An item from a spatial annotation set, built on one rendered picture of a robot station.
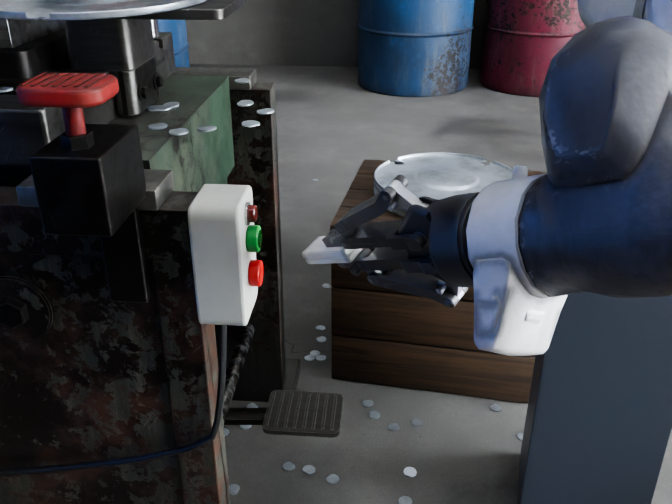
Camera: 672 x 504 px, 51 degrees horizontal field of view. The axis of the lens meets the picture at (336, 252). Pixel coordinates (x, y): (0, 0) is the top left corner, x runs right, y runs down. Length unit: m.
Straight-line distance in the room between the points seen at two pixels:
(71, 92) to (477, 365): 1.02
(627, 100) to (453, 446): 0.97
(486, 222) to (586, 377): 0.55
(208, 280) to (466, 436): 0.77
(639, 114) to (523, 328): 0.17
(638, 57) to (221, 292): 0.44
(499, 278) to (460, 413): 0.93
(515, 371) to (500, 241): 0.94
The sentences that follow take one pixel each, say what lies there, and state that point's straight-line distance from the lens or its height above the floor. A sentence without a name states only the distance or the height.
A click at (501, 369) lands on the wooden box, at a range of 1.42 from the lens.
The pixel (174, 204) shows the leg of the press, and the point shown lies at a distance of 0.72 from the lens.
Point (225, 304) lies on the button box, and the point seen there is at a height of 0.52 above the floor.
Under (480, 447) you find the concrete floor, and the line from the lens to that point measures 1.35.
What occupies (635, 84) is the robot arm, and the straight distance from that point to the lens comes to 0.46.
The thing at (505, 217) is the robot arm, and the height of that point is 0.70.
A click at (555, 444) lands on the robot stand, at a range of 1.10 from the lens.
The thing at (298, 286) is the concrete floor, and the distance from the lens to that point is 1.81.
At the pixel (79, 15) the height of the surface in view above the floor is 0.78.
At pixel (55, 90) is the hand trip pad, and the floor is 0.76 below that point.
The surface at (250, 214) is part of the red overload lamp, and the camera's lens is 0.71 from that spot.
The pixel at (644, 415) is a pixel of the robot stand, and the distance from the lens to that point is 1.07.
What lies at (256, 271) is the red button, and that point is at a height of 0.55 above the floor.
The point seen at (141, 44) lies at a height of 0.73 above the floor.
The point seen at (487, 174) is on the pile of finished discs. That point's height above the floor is 0.39.
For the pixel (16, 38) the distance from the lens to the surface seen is 0.94.
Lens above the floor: 0.89
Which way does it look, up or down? 27 degrees down
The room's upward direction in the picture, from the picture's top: straight up
